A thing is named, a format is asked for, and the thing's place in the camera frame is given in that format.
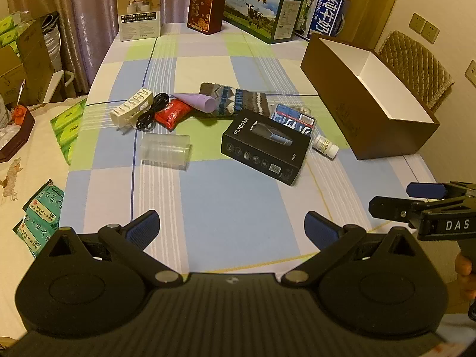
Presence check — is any black usb cable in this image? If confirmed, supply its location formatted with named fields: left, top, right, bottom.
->
left=136, top=92, right=172, bottom=132

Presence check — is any white product box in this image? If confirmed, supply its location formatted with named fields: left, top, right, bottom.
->
left=116, top=0, right=163, bottom=42

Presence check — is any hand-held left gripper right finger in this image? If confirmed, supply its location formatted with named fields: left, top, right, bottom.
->
left=281, top=211, right=417, bottom=288

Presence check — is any plaid tablecloth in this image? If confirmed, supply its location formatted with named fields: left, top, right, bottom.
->
left=59, top=22, right=441, bottom=274

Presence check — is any pink curtain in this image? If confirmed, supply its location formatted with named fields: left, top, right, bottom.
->
left=4, top=0, right=283, bottom=95

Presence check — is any purple tube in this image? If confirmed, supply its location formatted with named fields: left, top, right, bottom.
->
left=173, top=93, right=216, bottom=113

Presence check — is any small white bottle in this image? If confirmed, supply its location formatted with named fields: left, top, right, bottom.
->
left=311, top=134, right=340, bottom=158

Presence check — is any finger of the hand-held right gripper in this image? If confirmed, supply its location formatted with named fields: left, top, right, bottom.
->
left=406, top=181, right=476, bottom=199
left=369, top=195, right=428, bottom=227

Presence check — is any dark red gift box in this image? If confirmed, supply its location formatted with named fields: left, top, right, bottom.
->
left=187, top=0, right=227, bottom=36

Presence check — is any stack of green tissue packs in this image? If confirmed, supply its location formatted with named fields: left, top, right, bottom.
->
left=0, top=13, right=25, bottom=51

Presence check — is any brown cardboard carton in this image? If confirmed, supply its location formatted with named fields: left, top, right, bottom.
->
left=17, top=18, right=56, bottom=105
left=0, top=46, right=26, bottom=107

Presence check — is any blue packet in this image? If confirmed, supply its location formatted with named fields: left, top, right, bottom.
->
left=270, top=103, right=317, bottom=134

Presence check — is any green tea packet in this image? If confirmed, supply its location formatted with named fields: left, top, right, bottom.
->
left=23, top=179, right=65, bottom=228
left=13, top=214, right=60, bottom=259

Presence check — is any white power strip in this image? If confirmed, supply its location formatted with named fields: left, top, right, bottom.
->
left=110, top=87, right=154, bottom=127

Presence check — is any dark wooden tray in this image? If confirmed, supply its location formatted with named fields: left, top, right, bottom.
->
left=0, top=106, right=36, bottom=163

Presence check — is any patterned knitted sock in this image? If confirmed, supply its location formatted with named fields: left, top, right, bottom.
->
left=200, top=83, right=270, bottom=120

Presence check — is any green tissue pack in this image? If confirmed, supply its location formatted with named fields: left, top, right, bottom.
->
left=50, top=98, right=88, bottom=167

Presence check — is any quilted chair cushion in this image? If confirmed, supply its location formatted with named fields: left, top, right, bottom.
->
left=375, top=30, right=455, bottom=112

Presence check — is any wall power socket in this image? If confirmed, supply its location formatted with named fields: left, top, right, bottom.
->
left=422, top=20, right=440, bottom=44
left=409, top=13, right=426, bottom=35

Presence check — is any blue milk carton case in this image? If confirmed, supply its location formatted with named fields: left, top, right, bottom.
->
left=279, top=0, right=352, bottom=41

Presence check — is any red snack packet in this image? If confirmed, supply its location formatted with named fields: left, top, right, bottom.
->
left=154, top=98, right=194, bottom=131

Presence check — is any beige printed tablecloth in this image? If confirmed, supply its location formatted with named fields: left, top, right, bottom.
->
left=0, top=97, right=88, bottom=339

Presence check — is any green milk carton case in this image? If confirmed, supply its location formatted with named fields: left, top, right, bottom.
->
left=222, top=0, right=306, bottom=45

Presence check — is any black shaver box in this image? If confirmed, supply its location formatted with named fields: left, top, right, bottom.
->
left=221, top=109, right=311, bottom=187

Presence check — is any person's right hand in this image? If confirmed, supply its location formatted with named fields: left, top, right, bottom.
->
left=454, top=255, right=476, bottom=300

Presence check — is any clear plastic cup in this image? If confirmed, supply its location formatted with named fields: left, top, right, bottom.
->
left=140, top=134, right=192, bottom=172

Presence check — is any brown cardboard storage box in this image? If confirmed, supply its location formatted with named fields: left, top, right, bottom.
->
left=300, top=33, right=440, bottom=161

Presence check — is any white crumpled plastic bag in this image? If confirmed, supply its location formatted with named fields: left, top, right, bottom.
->
left=0, top=95, right=17, bottom=145

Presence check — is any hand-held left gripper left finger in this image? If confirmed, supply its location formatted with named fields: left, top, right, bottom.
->
left=48, top=210, right=183, bottom=289

